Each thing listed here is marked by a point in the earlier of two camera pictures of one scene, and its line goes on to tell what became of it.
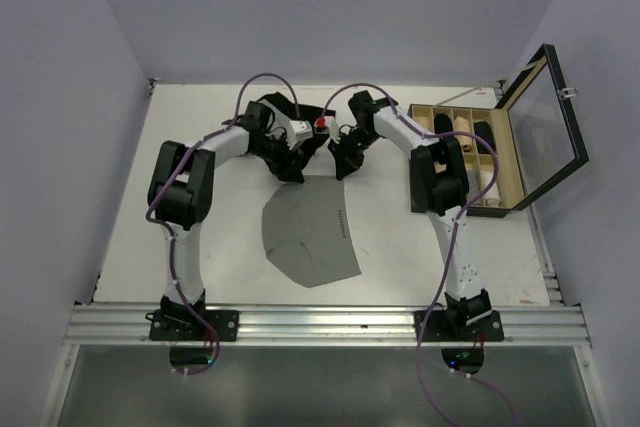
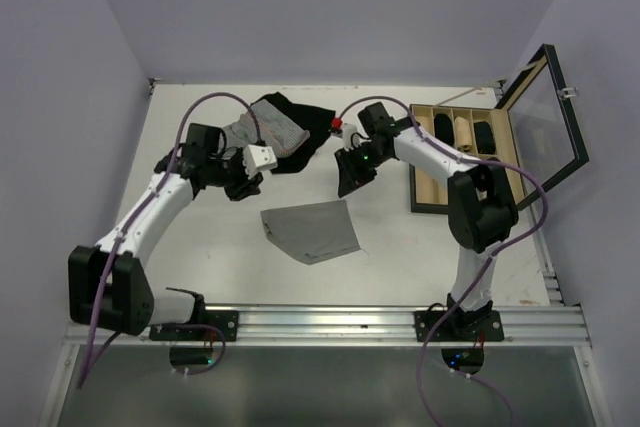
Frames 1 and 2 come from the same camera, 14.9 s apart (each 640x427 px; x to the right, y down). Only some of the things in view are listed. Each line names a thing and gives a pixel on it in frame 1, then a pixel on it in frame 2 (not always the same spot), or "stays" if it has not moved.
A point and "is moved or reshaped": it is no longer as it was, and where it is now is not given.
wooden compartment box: x=493 y=126 stays
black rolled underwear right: x=483 y=130 stays
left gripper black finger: x=291 y=173 -> x=244 y=189
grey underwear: x=307 y=230 is moved or reshaped
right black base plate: x=439 y=328 stays
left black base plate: x=187 y=325 stays
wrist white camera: x=301 y=131 -> x=258 y=158
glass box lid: x=547 y=142 stays
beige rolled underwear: x=462 y=125 stays
